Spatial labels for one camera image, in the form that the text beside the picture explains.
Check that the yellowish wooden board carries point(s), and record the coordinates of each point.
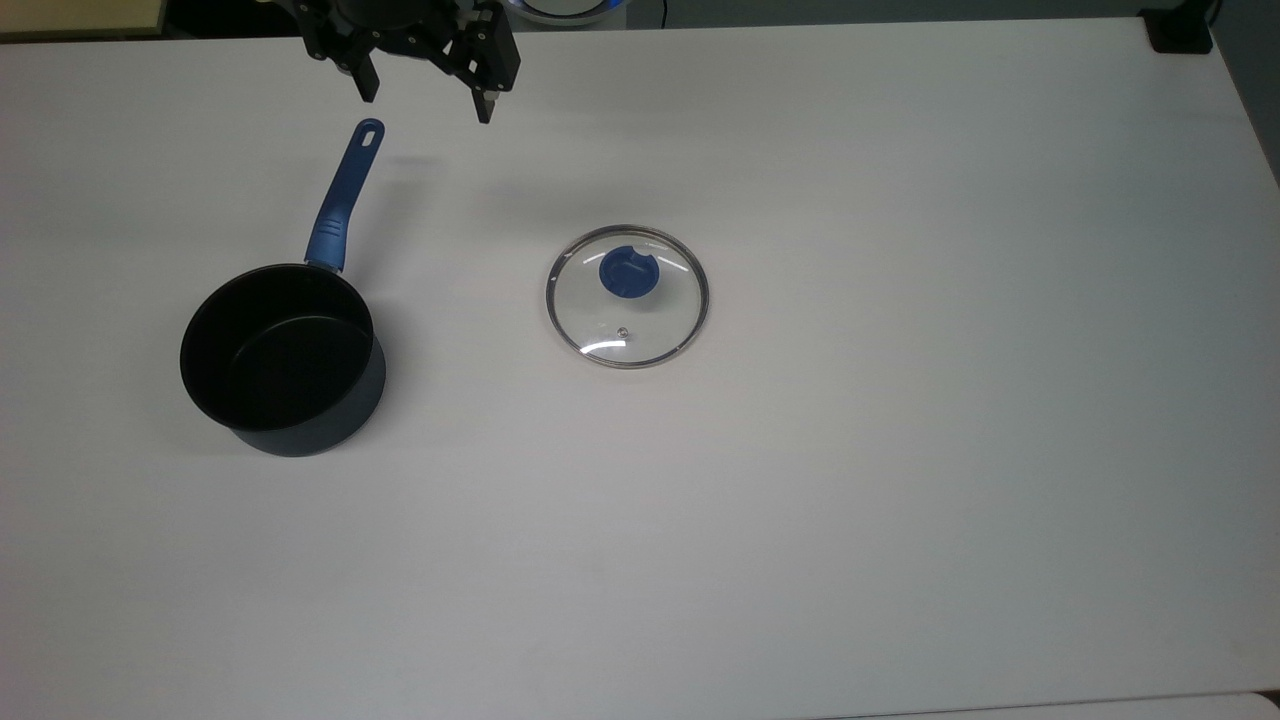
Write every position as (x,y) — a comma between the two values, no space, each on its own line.
(80,15)

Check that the black table clamp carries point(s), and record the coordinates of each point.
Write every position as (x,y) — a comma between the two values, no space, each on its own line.
(1180,35)

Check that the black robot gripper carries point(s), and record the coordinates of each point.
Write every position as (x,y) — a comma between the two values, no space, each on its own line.
(400,25)

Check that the glass lid with blue knob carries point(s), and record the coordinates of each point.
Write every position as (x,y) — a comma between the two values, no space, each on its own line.
(627,272)

